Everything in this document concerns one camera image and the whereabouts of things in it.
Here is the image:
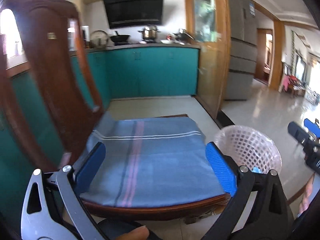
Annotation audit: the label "round metal pan lid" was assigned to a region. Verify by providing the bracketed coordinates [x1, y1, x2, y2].
[90, 30, 109, 48]

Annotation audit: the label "white plastic mesh basket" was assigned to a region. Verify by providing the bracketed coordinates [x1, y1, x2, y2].
[214, 125, 282, 180]

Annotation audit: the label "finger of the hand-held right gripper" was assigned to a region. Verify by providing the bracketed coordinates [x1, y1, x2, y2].
[304, 119, 320, 138]
[287, 121, 313, 146]

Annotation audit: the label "white kitchen appliance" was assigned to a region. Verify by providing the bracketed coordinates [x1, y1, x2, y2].
[67, 27, 76, 51]

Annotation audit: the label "black wok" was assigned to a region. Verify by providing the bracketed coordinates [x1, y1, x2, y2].
[110, 31, 131, 43]

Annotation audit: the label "wood framed glass sliding door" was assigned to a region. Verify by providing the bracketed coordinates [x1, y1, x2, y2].
[185, 0, 229, 121]

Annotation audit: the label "grey refrigerator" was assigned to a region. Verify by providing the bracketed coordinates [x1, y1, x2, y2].
[223, 0, 258, 101]

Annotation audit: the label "person's right hand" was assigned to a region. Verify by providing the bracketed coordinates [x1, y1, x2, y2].
[299, 174, 316, 214]

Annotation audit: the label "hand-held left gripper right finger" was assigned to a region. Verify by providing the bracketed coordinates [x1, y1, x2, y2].
[202, 142, 295, 240]

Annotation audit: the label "brown wooden door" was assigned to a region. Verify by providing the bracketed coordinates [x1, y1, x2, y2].
[254, 28, 274, 86]

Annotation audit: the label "black pot with lid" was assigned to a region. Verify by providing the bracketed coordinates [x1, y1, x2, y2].
[174, 29, 194, 41]

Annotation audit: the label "steel pot with lid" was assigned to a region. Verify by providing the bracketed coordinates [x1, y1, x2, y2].
[139, 25, 160, 41]

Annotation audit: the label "teal lower cabinets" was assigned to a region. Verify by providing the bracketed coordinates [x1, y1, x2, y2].
[0, 47, 200, 170]

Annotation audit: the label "carved wooden chair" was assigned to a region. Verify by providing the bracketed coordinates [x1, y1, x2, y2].
[0, 0, 228, 222]

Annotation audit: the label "black range hood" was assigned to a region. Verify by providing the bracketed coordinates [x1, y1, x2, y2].
[103, 0, 164, 29]

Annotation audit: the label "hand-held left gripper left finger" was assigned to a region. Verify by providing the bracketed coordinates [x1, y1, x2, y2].
[21, 142, 107, 240]

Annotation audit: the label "dark wooden armchairs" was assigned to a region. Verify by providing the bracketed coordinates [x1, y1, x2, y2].
[282, 62, 306, 98]

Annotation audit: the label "person's left hand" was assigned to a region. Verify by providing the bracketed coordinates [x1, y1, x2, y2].
[117, 226, 150, 240]

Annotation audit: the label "bright window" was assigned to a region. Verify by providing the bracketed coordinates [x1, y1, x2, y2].
[0, 7, 28, 64]

